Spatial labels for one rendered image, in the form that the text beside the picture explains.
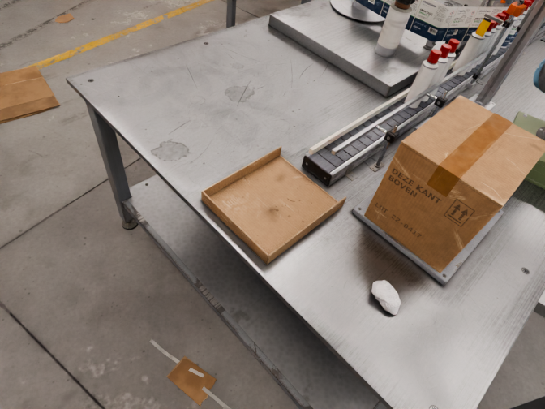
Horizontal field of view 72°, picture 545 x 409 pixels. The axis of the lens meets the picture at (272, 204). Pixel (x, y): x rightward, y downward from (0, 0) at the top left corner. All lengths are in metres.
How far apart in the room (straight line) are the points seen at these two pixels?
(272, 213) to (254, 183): 0.12
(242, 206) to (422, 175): 0.46
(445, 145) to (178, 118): 0.81
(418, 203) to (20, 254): 1.76
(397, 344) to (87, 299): 1.37
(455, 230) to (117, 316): 1.40
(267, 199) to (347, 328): 0.40
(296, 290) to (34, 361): 1.22
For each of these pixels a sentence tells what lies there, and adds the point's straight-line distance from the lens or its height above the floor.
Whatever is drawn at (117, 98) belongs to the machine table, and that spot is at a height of 0.83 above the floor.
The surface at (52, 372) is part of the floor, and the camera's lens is 1.81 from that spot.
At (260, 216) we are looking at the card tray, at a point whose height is 0.83.
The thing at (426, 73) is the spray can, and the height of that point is 1.02.
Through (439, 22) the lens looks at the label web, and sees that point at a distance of 1.87.
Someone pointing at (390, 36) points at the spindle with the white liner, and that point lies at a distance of 1.71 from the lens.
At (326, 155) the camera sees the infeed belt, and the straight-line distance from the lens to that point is 1.15.
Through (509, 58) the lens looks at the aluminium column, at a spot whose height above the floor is 1.03.
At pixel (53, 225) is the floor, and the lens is 2.17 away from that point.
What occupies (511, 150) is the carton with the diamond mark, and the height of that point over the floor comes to 1.12.
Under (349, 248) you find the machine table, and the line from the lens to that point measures 1.01.
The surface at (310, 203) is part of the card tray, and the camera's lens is 1.07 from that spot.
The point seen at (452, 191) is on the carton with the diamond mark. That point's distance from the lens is 0.89.
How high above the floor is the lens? 1.63
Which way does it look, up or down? 50 degrees down
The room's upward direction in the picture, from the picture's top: 11 degrees clockwise
